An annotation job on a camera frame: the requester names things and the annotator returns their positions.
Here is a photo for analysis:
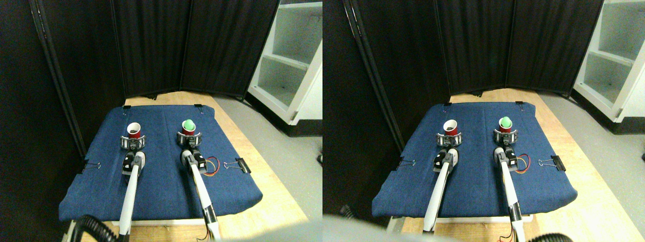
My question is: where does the dark blue cloth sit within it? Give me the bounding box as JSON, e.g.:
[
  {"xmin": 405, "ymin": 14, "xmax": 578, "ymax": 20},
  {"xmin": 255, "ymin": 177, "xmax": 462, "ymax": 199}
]
[
  {"xmin": 371, "ymin": 101, "xmax": 578, "ymax": 218},
  {"xmin": 58, "ymin": 103, "xmax": 264, "ymax": 222}
]

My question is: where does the low white table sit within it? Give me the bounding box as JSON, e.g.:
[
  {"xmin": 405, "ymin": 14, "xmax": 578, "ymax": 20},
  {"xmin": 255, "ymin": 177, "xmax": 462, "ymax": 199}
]
[{"xmin": 61, "ymin": 218, "xmax": 208, "ymax": 242}]

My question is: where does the curtain stand pole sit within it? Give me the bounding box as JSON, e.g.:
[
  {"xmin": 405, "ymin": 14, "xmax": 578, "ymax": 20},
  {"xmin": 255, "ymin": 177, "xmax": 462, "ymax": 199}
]
[
  {"xmin": 29, "ymin": 0, "xmax": 87, "ymax": 158},
  {"xmin": 342, "ymin": 0, "xmax": 406, "ymax": 154}
]

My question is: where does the white shelf unit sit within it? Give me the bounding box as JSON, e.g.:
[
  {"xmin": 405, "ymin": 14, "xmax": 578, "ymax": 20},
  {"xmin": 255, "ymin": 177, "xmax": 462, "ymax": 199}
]
[
  {"xmin": 573, "ymin": 0, "xmax": 645, "ymax": 123},
  {"xmin": 247, "ymin": 0, "xmax": 323, "ymax": 126}
]

